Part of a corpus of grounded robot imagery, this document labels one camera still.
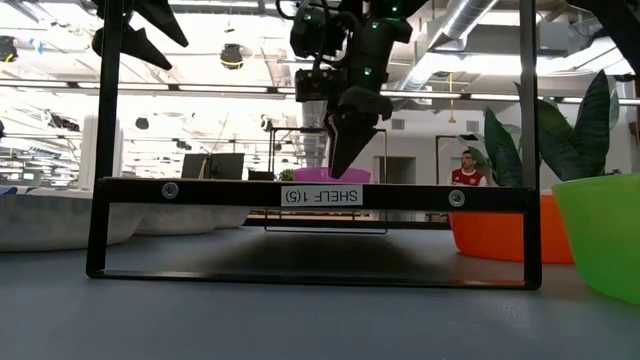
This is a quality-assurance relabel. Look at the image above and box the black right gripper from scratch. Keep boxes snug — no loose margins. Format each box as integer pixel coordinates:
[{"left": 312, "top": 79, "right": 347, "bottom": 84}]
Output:
[{"left": 323, "top": 85, "right": 395, "bottom": 180}]

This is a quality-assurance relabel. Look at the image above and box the purple plastic bowl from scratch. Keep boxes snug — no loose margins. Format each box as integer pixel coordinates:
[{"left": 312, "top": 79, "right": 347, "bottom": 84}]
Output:
[{"left": 293, "top": 167, "right": 373, "bottom": 184}]

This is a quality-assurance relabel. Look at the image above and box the orange plastic bowl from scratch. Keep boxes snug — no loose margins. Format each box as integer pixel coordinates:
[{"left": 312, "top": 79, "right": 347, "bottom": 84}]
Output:
[{"left": 448, "top": 192, "right": 576, "bottom": 265}]

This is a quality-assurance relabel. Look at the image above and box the green plastic bowl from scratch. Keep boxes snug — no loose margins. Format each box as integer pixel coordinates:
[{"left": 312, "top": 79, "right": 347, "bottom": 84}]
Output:
[{"left": 552, "top": 173, "right": 640, "bottom": 307}]

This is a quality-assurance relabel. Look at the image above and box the white shelf label sticker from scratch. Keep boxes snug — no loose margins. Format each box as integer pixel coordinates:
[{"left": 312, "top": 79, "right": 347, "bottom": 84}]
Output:
[{"left": 280, "top": 185, "right": 364, "bottom": 207}]

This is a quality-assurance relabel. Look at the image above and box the long ceiling light strip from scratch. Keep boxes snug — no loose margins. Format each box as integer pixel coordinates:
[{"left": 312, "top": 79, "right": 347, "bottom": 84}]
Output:
[{"left": 0, "top": 78, "right": 640, "bottom": 106}]

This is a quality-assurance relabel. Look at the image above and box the dark computer monitor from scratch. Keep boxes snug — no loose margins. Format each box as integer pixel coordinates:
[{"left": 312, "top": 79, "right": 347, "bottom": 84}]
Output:
[
  {"left": 180, "top": 153, "right": 210, "bottom": 180},
  {"left": 207, "top": 152, "right": 246, "bottom": 181}
]

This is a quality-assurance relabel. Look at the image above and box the person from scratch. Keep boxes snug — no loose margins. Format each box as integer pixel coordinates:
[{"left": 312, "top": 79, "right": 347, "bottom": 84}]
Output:
[{"left": 447, "top": 149, "right": 489, "bottom": 188}]

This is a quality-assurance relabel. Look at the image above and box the blue table mat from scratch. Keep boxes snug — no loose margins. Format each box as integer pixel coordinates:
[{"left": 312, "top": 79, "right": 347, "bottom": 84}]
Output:
[{"left": 0, "top": 227, "right": 640, "bottom": 360}]

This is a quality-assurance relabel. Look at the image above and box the silver ventilation duct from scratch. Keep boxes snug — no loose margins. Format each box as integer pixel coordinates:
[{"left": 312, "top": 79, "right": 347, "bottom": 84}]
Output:
[
  {"left": 397, "top": 0, "right": 501, "bottom": 94},
  {"left": 301, "top": 101, "right": 330, "bottom": 170}
]

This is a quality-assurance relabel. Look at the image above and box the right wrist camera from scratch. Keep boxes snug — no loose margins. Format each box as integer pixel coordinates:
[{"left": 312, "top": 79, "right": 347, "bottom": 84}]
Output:
[{"left": 294, "top": 68, "right": 347, "bottom": 104}]

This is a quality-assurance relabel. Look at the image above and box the black aluminium table frame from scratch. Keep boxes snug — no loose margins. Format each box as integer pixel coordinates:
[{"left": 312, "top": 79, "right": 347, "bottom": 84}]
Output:
[{"left": 243, "top": 215, "right": 451, "bottom": 231}]

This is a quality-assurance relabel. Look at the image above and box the black frame wooden shelf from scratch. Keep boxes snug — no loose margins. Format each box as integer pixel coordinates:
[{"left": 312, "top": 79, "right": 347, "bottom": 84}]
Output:
[{"left": 85, "top": 0, "right": 544, "bottom": 291}]

